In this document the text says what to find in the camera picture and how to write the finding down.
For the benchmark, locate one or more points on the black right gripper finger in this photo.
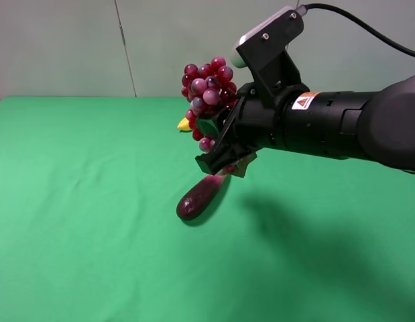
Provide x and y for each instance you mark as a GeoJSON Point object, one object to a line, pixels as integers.
{"type": "Point", "coordinates": [226, 129]}

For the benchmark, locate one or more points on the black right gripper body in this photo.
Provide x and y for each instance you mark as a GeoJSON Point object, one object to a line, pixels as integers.
{"type": "Point", "coordinates": [265, 127]}

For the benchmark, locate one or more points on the red purple grape bunch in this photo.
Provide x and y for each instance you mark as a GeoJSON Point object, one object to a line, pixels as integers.
{"type": "Point", "coordinates": [209, 88]}

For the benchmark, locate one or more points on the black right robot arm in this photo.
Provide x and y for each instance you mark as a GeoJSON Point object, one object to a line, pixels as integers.
{"type": "Point", "coordinates": [373, 126]}

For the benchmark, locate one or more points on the yellow plastic banana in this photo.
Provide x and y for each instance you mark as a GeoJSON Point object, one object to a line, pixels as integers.
{"type": "Point", "coordinates": [184, 125]}

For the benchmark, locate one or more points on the purple plastic eggplant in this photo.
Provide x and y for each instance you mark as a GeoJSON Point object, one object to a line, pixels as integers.
{"type": "Point", "coordinates": [195, 202]}

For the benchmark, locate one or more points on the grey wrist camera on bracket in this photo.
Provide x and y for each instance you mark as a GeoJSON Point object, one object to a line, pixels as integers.
{"type": "Point", "coordinates": [263, 51]}

